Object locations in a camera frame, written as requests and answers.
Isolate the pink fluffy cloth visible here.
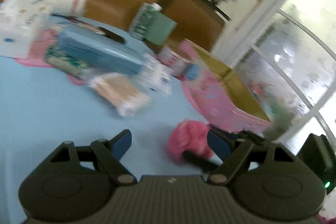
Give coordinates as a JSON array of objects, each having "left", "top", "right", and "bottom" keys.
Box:
[{"left": 167, "top": 120, "right": 215, "bottom": 162}]

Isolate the cotton swab packet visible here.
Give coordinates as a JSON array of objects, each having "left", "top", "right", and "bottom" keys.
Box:
[{"left": 88, "top": 72, "right": 151, "bottom": 117}]

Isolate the white wet wipes packet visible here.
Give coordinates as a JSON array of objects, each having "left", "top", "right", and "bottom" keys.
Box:
[{"left": 135, "top": 53, "right": 172, "bottom": 96}]

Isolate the blue plastic case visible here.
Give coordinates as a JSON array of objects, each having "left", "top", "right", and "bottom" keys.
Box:
[{"left": 57, "top": 25, "right": 144, "bottom": 75}]

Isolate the pink cardboard storage box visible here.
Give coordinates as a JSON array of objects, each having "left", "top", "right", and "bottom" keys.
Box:
[{"left": 179, "top": 40, "right": 272, "bottom": 134}]

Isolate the blue pig cartoon tablecloth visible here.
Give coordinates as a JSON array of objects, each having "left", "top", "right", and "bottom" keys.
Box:
[{"left": 0, "top": 15, "right": 274, "bottom": 224}]

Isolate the blue round lid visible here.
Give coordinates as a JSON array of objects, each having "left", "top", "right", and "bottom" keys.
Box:
[{"left": 185, "top": 64, "right": 201, "bottom": 81}]

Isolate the green floral patterned box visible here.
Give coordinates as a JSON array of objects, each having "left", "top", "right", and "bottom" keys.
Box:
[{"left": 45, "top": 44, "right": 95, "bottom": 80}]

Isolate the brown wooden chair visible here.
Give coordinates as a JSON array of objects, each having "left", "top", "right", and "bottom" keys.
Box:
[{"left": 157, "top": 0, "right": 226, "bottom": 51}]

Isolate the green white drink carton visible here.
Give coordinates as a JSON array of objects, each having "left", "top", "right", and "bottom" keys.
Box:
[{"left": 128, "top": 2, "right": 162, "bottom": 40}]

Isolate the white tissue pack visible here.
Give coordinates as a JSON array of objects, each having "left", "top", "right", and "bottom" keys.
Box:
[{"left": 0, "top": 0, "right": 52, "bottom": 59}]

